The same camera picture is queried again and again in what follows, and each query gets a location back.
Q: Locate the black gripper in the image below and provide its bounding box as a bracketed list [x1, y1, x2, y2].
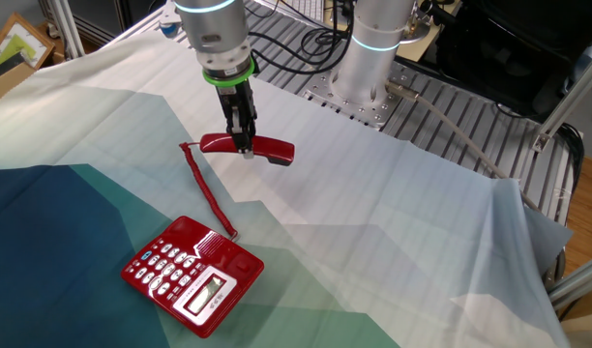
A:
[214, 79, 257, 160]

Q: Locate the red telephone handset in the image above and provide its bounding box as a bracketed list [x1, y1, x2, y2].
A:
[198, 132, 296, 168]

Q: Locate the red phone cord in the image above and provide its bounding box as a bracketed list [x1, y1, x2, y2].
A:
[178, 140, 240, 242]

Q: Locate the red telephone base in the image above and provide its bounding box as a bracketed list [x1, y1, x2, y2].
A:
[120, 215, 266, 339]

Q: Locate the white computer keyboard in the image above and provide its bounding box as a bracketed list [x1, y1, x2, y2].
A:
[293, 0, 326, 23]

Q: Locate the blue green white tablecloth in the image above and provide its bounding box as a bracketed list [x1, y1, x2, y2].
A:
[0, 28, 576, 348]

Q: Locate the tan wooden board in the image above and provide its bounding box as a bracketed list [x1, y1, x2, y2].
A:
[397, 0, 464, 63]

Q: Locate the green paper sheet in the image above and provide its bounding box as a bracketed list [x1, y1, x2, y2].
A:
[0, 33, 39, 69]

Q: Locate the brown cardboard box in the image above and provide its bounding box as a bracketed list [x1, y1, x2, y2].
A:
[0, 12, 56, 110]

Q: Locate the large black device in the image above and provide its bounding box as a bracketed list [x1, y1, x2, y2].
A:
[411, 0, 592, 120]

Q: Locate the green wrist flange ring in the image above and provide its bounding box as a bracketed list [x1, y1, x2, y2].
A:
[201, 57, 256, 89]

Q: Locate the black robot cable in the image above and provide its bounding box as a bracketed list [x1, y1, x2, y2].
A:
[250, 0, 355, 76]

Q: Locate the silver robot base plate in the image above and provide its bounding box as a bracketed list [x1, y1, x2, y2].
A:
[303, 60, 423, 130]

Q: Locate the aluminium frame post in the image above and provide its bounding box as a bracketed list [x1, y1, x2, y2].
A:
[48, 0, 87, 60]

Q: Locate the beige cable hose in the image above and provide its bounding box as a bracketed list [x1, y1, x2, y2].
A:
[385, 79, 544, 214]

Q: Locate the aluminium frame profile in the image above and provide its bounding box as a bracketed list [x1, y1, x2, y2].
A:
[547, 250, 592, 310]
[531, 45, 592, 154]

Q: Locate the black cable bundle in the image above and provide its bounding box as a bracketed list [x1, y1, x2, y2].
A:
[559, 123, 586, 194]

